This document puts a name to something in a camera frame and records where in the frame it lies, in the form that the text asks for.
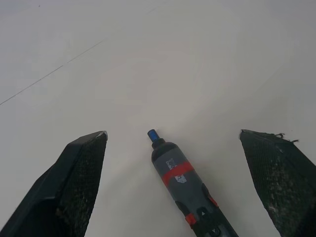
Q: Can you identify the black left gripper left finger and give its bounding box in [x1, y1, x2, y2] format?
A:
[0, 130, 109, 237]

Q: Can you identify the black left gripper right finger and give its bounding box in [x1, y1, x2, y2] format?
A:
[238, 129, 316, 237]

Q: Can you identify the grey electric screwdriver red band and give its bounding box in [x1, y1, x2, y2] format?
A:
[147, 129, 239, 237]

